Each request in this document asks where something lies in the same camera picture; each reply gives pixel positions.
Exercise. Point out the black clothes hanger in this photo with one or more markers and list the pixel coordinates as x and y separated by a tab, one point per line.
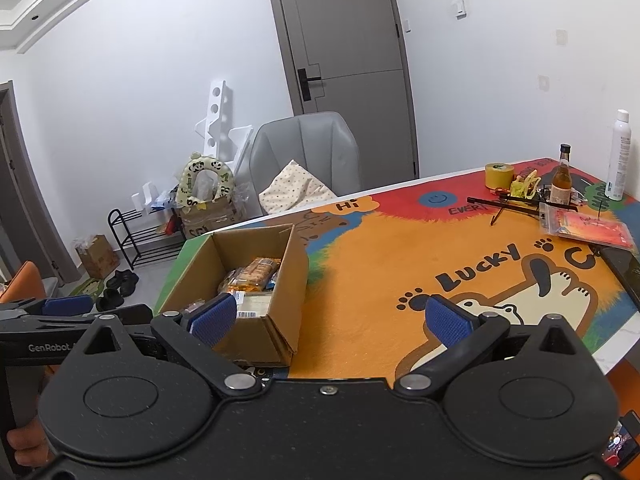
480	201

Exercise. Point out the clear zip bag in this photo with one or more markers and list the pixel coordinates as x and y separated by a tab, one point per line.
590	227

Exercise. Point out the person's left hand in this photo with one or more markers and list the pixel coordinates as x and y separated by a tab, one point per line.
30	442

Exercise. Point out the phone with lit screen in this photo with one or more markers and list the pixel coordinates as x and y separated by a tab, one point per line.
625	440

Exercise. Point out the white spray can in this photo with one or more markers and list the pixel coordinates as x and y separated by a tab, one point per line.
617	160

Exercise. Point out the printed cardboard box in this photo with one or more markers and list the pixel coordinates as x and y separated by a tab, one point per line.
210	220

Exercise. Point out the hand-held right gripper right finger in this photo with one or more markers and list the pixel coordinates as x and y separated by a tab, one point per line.
447	320

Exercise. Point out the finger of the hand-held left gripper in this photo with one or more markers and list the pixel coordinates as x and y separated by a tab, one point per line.
65	305
132	311

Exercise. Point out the green printed bag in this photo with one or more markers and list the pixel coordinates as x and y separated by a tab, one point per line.
90	289

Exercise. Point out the grey door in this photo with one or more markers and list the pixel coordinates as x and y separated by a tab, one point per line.
350	35

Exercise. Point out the grey doorway frame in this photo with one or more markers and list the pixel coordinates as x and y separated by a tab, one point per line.
50	240

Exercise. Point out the small floor cardboard box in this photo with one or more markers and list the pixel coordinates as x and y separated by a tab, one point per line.
97	257

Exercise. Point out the white perforated board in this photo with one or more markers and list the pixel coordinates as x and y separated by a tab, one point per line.
215	110

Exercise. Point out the white plastic holder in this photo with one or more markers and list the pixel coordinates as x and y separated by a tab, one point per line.
147	197

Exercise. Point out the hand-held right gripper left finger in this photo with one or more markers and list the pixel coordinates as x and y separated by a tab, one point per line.
215	317

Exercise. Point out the grey chair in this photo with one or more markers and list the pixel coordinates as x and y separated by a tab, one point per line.
310	145

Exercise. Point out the orange biscuit packet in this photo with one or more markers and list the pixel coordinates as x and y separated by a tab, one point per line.
255	272

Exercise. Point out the yellow tape roll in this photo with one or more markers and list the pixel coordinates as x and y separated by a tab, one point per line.
500	177

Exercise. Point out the white wall device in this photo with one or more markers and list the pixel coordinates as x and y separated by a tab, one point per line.
460	7

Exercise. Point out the dotted cream cushion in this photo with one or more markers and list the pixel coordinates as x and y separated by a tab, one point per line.
295	187

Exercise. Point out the brown glass bottle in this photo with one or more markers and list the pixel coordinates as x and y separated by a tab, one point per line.
561	185

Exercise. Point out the black phone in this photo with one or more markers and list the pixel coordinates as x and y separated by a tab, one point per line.
622	270

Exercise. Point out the clear rice cake packet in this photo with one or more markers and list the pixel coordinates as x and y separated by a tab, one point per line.
227	282

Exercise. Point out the yellow clips pile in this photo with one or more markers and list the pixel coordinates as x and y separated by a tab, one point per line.
525	187

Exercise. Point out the black slipper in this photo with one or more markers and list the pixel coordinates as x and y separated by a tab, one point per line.
110	300
122	280

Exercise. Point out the white wall switch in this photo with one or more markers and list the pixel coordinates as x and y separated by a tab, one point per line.
562	37
543	83

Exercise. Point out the brown cardboard box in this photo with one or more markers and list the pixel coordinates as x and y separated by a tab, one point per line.
280	320

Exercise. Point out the black shoe rack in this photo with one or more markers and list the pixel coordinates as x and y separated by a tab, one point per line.
125	240

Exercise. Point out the clear bread packet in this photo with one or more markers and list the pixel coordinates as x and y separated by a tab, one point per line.
255	305

